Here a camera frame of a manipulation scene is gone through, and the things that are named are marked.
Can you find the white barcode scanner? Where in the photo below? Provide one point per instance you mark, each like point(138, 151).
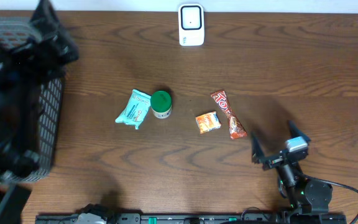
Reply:
point(191, 25)

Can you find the orange snack packet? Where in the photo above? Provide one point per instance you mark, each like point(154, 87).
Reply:
point(208, 122)

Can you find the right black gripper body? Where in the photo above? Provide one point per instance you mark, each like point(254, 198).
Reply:
point(275, 162)

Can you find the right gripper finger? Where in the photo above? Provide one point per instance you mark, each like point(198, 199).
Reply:
point(257, 152)
point(295, 132)

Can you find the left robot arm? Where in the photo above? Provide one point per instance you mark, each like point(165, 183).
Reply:
point(33, 54)

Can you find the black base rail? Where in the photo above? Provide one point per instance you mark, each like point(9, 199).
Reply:
point(135, 218)

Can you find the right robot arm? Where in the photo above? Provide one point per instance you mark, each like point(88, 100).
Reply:
point(307, 196)

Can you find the green lid jar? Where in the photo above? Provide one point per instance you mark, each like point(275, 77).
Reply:
point(161, 104)

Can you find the red chocolate bar wrapper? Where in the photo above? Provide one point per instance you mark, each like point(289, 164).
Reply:
point(236, 129)

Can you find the grey plastic basket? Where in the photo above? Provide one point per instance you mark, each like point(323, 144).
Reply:
point(13, 32)

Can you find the teal wet wipes pack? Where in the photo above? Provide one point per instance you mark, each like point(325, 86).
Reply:
point(136, 109)

